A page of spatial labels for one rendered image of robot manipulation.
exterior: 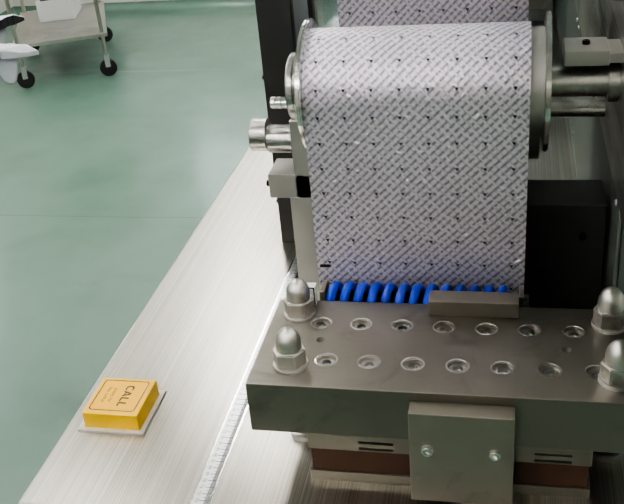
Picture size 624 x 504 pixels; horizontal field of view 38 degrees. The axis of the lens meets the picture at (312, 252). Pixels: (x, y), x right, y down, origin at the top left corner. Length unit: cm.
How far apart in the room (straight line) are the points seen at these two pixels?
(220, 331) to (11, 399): 164
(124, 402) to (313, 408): 28
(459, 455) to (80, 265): 267
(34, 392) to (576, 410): 213
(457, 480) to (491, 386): 10
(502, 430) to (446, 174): 28
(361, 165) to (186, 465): 38
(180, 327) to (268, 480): 34
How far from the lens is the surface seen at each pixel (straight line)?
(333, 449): 97
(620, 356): 89
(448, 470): 92
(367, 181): 100
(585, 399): 89
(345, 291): 103
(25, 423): 272
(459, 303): 99
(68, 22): 592
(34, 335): 310
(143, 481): 104
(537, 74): 96
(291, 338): 91
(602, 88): 100
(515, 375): 91
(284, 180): 110
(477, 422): 88
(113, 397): 112
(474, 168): 98
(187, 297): 133
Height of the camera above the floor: 158
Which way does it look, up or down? 29 degrees down
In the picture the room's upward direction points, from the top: 6 degrees counter-clockwise
